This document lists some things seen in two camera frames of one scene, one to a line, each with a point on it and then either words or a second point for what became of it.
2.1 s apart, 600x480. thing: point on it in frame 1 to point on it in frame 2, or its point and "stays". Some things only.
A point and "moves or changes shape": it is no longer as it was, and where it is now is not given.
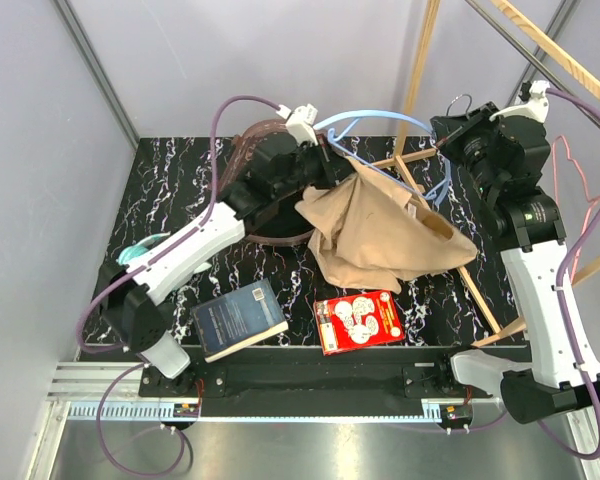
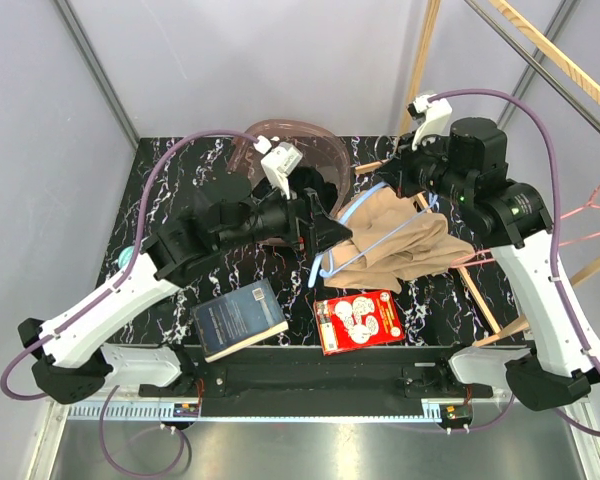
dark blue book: [237, 319] stays
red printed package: [357, 322] stays
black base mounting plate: [311, 380] stays
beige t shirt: [373, 229] moves or changes shape
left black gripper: [334, 166] to [312, 228]
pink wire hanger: [590, 201] to [576, 242]
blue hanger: [439, 193] to [342, 220]
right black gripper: [444, 126] to [401, 163]
